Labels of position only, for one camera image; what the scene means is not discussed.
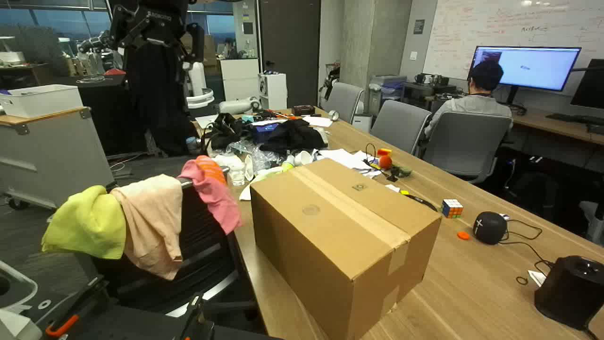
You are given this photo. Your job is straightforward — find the white paper stack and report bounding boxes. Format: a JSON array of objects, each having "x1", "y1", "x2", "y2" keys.
[{"x1": 317, "y1": 147, "x2": 376, "y2": 174}]

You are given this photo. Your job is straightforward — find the Rubik's cube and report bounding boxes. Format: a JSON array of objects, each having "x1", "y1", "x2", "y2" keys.
[{"x1": 440, "y1": 198, "x2": 465, "y2": 219}]

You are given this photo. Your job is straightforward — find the black garment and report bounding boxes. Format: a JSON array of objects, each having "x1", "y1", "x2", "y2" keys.
[{"x1": 259, "y1": 119, "x2": 329, "y2": 157}]

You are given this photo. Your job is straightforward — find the black keyboard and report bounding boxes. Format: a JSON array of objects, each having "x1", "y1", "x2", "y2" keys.
[{"x1": 546, "y1": 112, "x2": 604, "y2": 127}]

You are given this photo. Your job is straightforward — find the black box-shaped device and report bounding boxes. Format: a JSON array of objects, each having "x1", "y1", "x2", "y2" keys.
[{"x1": 535, "y1": 253, "x2": 604, "y2": 331}]

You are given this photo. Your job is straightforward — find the black bag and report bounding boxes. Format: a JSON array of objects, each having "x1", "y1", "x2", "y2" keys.
[{"x1": 208, "y1": 112, "x2": 244, "y2": 149}]

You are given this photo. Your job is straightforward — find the orange toy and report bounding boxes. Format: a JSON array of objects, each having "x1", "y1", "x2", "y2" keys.
[{"x1": 376, "y1": 147, "x2": 395, "y2": 170}]

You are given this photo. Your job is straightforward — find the seated person in grey hoodie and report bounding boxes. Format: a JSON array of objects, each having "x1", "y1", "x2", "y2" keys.
[{"x1": 427, "y1": 59, "x2": 516, "y2": 138}]

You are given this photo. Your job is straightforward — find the yellow and black tool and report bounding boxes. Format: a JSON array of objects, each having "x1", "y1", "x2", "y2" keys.
[{"x1": 399, "y1": 187, "x2": 440, "y2": 214}]

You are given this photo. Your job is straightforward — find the tall black equipment stand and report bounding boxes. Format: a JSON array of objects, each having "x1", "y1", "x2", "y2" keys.
[{"x1": 110, "y1": 0, "x2": 206, "y2": 157}]

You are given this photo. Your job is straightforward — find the large cardboard box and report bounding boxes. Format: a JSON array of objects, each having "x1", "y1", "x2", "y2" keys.
[{"x1": 250, "y1": 157, "x2": 444, "y2": 340}]

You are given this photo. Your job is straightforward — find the lit computer monitor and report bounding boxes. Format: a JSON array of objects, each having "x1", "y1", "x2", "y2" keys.
[{"x1": 470, "y1": 44, "x2": 584, "y2": 93}]

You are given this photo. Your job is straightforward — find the round black speaker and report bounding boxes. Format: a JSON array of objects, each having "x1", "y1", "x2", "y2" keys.
[{"x1": 472, "y1": 210, "x2": 510, "y2": 246}]

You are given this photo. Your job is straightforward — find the wooden computer desk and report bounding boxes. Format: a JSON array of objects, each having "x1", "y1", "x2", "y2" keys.
[{"x1": 512, "y1": 110, "x2": 604, "y2": 149}]

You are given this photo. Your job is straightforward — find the white box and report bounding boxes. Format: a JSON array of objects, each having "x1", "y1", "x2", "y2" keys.
[{"x1": 0, "y1": 83, "x2": 85, "y2": 119}]

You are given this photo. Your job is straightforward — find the dark computer monitor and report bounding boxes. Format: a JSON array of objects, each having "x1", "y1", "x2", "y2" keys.
[{"x1": 570, "y1": 57, "x2": 604, "y2": 110}]

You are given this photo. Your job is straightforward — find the crumpled clear plastic bag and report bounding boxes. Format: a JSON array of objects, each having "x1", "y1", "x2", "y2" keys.
[{"x1": 214, "y1": 138, "x2": 285, "y2": 191}]

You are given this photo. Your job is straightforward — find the orange-handled black clamp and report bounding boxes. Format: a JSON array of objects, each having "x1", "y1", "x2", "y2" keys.
[{"x1": 44, "y1": 291, "x2": 112, "y2": 340}]

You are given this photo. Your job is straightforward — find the pink t-shirt with orange print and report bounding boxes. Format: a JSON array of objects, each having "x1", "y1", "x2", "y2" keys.
[{"x1": 180, "y1": 155, "x2": 244, "y2": 236}]

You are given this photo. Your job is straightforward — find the peach t-shirt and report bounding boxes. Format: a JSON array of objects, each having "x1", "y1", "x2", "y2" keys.
[{"x1": 110, "y1": 174, "x2": 187, "y2": 282}]

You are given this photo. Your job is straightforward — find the whiteboard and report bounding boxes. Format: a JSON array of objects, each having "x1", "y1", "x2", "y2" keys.
[{"x1": 423, "y1": 0, "x2": 604, "y2": 81}]

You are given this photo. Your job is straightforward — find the white cabinet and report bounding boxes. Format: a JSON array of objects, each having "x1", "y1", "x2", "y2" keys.
[{"x1": 219, "y1": 57, "x2": 261, "y2": 102}]

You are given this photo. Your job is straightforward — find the grey cart with wooden top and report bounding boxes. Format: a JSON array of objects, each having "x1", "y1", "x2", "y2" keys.
[{"x1": 0, "y1": 106, "x2": 116, "y2": 212}]

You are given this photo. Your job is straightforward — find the yellow towel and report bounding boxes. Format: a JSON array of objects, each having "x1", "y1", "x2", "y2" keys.
[{"x1": 40, "y1": 183, "x2": 129, "y2": 261}]

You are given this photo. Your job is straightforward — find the white computer tower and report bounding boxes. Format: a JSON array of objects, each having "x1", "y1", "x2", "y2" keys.
[{"x1": 261, "y1": 72, "x2": 289, "y2": 112}]

